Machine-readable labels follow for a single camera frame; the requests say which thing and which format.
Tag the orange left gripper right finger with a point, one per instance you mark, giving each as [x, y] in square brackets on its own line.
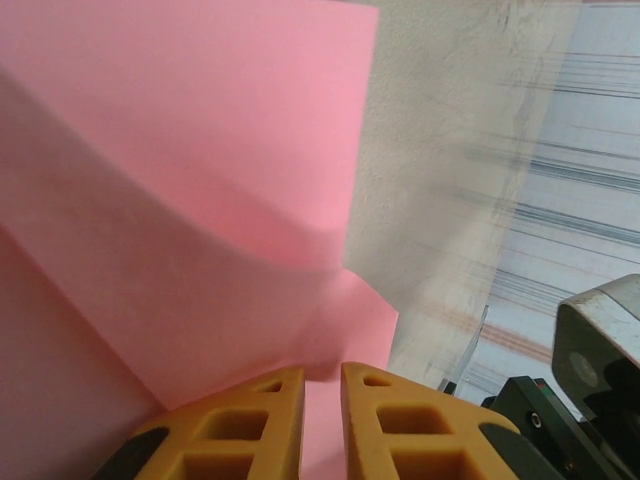
[425, 440]

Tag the translucent plastic enclosure panel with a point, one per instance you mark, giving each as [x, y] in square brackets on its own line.
[590, 150]

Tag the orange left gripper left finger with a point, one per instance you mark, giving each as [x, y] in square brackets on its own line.
[225, 440]

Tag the pink cloth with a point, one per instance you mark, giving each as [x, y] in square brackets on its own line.
[200, 150]

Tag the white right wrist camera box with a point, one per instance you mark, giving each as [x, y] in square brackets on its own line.
[600, 320]

